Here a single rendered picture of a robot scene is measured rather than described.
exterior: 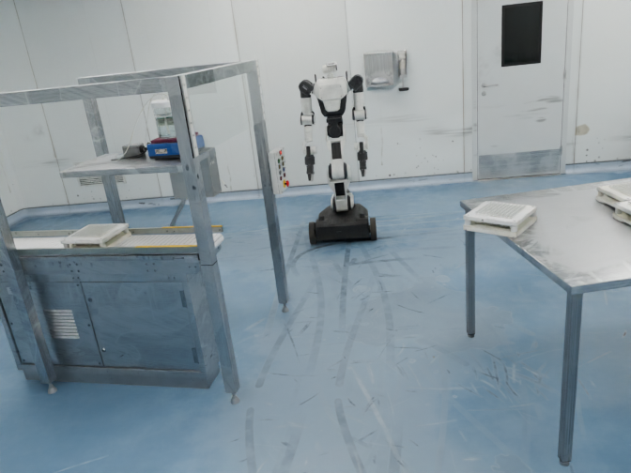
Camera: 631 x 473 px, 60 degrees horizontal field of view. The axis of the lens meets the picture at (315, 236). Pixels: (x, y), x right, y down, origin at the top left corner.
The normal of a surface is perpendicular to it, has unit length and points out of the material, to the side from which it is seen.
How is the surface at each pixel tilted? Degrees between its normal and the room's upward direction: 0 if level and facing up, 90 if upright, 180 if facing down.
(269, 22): 90
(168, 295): 90
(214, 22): 90
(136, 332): 90
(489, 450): 0
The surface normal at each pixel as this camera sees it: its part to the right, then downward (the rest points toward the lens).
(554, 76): -0.08, 0.35
